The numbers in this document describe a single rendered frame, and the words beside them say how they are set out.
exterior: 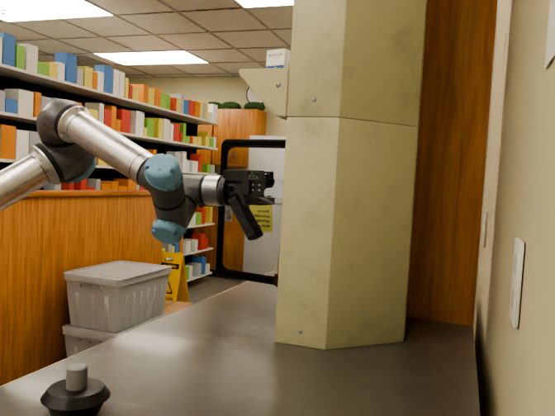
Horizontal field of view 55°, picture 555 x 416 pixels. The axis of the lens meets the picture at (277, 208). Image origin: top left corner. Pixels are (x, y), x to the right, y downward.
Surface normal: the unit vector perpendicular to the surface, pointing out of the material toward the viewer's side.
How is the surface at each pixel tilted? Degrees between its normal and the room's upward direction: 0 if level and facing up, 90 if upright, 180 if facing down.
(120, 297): 95
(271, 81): 90
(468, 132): 90
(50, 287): 90
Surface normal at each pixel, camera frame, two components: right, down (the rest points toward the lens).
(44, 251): 0.94, 0.07
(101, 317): -0.33, 0.13
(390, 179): 0.43, 0.07
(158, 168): 0.00, -0.65
